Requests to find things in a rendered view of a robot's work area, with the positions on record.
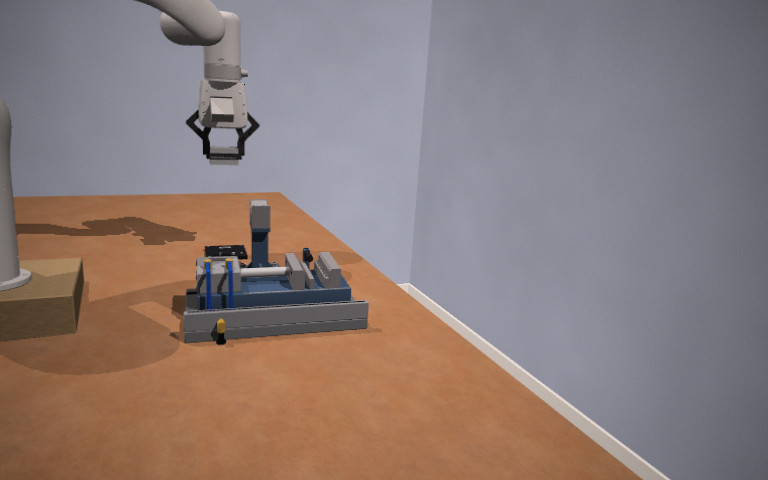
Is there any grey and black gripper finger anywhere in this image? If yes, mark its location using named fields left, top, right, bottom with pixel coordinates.
left=236, top=112, right=260, bottom=160
left=186, top=109, right=211, bottom=159

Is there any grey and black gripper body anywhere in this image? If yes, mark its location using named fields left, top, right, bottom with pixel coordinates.
left=198, top=77, right=248, bottom=129

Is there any grey flat bar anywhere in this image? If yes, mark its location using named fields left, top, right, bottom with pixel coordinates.
left=300, top=261, right=314, bottom=289
left=314, top=260, right=329, bottom=289

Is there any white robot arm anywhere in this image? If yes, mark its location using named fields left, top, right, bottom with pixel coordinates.
left=0, top=0, right=248, bottom=291

